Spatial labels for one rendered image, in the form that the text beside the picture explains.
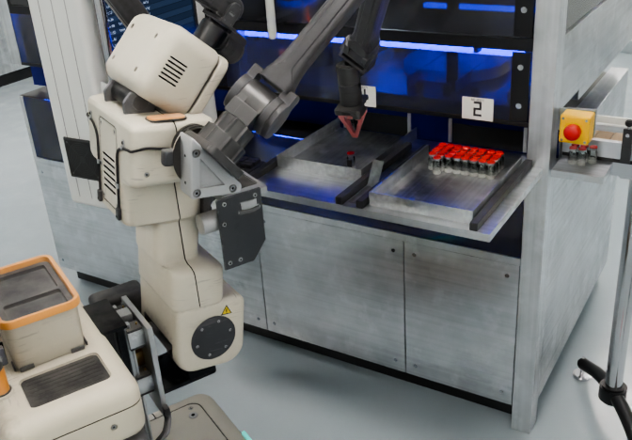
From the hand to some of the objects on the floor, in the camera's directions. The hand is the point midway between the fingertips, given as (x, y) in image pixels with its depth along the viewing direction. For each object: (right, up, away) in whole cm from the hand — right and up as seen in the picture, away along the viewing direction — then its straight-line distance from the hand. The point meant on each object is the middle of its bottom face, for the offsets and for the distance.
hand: (355, 133), depth 199 cm
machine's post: (+54, -87, +37) cm, 109 cm away
